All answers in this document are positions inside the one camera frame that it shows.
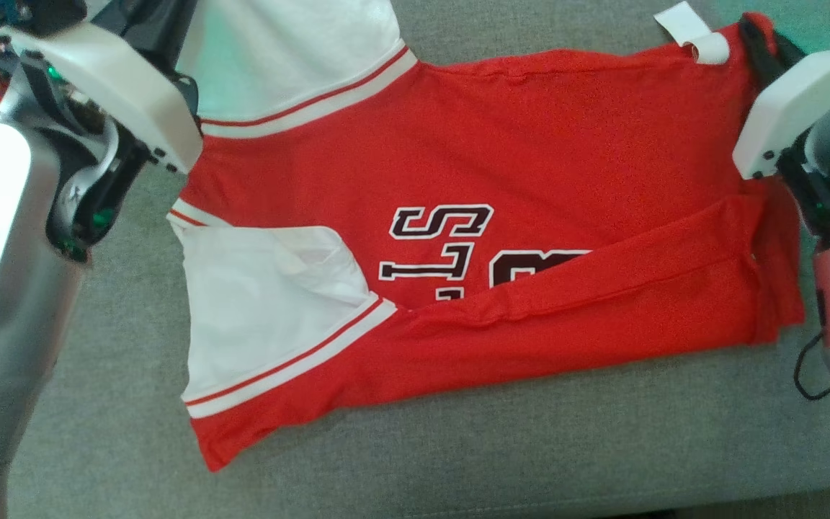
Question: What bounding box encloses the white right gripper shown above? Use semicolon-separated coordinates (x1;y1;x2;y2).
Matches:
732;13;830;181

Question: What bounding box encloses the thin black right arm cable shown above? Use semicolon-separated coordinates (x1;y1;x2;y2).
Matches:
793;328;830;402

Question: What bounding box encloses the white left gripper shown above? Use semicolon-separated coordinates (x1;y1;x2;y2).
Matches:
1;0;203;174

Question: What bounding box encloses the red jersey with white sleeves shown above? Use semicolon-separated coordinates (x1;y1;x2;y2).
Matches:
166;0;806;473

